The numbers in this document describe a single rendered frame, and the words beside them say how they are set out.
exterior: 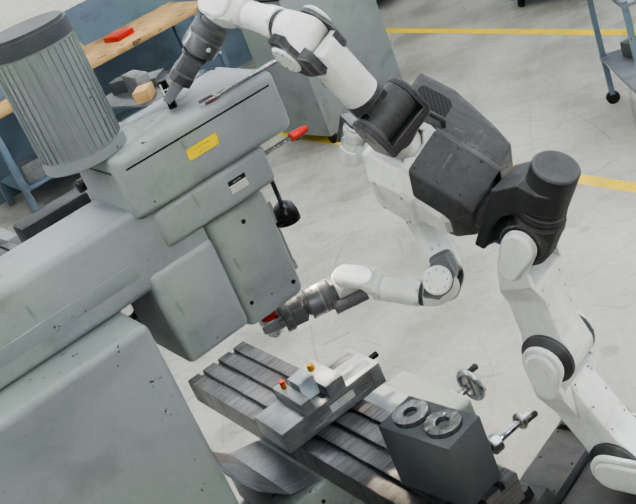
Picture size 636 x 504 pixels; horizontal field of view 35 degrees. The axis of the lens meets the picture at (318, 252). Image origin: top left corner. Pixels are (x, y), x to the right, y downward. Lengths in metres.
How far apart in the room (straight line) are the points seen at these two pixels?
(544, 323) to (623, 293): 2.11
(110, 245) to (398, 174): 0.69
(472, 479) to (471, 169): 0.71
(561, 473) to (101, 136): 1.54
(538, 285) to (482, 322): 2.24
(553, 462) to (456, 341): 1.76
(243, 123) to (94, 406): 0.74
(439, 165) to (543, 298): 0.41
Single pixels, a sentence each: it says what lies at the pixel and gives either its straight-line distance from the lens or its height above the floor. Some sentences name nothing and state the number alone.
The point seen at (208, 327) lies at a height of 1.40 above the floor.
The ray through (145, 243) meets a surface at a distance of 2.41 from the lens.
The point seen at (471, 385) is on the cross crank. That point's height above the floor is 0.63.
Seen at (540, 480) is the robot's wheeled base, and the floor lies 0.59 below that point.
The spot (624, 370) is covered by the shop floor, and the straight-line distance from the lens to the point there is 4.23.
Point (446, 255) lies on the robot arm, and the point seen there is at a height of 1.28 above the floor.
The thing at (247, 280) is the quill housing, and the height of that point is 1.44.
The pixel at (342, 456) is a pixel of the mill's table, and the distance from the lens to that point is 2.72.
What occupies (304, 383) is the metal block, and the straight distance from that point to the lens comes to 2.81.
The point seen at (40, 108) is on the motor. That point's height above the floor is 2.05.
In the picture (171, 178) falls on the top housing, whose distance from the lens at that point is 2.39.
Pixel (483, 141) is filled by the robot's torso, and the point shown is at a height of 1.58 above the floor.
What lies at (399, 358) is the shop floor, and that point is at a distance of 4.70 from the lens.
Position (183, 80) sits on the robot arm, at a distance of 2.44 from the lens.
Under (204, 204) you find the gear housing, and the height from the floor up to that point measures 1.68.
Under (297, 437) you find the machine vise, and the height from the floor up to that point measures 0.96.
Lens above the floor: 2.55
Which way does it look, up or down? 26 degrees down
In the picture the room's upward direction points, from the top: 22 degrees counter-clockwise
